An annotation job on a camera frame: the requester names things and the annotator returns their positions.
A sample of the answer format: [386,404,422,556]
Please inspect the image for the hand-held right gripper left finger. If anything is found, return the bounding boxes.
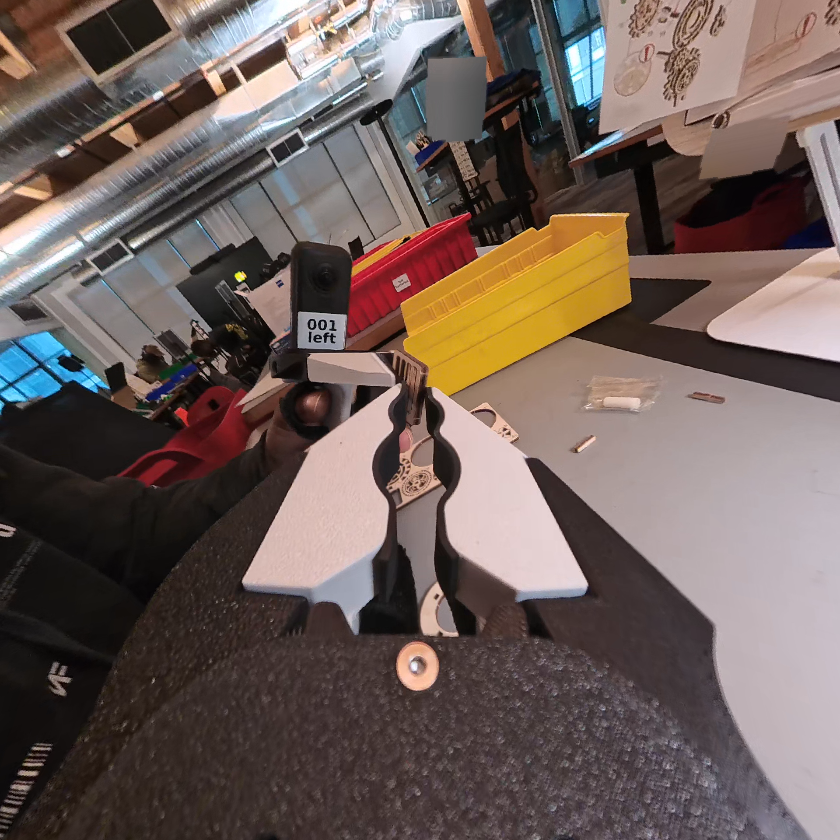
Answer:
[243,384,411,634]

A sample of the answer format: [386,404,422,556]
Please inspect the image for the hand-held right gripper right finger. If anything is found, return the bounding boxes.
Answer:
[425,387,588,634]

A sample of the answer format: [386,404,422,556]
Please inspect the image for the small wooden pin frame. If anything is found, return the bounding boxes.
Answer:
[395,363,431,427]

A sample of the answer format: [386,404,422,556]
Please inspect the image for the yellow plastic bin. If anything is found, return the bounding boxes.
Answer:
[400,213,632,396]

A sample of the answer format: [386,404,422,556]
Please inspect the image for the wooden gear puzzle sheet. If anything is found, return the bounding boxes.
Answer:
[386,402,521,509]

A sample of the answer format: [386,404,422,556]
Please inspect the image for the grey desk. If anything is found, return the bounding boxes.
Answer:
[249,246,840,840]

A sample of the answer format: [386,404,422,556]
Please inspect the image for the wooden top standing desk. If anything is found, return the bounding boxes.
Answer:
[570,121,677,257]

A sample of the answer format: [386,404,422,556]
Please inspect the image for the person's left hand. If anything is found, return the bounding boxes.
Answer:
[266,387,336,463]

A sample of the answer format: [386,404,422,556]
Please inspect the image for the red plastic crate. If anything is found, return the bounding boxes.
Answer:
[344,213,479,337]

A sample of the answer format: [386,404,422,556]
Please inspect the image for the clear plastic parts bag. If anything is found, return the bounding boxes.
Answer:
[583,375,662,414]

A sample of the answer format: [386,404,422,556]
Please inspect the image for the red floor cushion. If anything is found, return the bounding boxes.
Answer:
[675,177,811,253]

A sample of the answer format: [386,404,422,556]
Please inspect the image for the paper instruction booklet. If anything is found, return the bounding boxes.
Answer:
[598,0,840,139]

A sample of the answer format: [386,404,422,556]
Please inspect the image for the black wall screen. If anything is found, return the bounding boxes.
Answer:
[176,236,273,329]

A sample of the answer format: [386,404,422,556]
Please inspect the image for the large wooden ring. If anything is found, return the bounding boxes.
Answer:
[416,581,460,637]

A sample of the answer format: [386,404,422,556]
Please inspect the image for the silver ventilation duct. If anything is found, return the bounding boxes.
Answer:
[0,39,395,303]

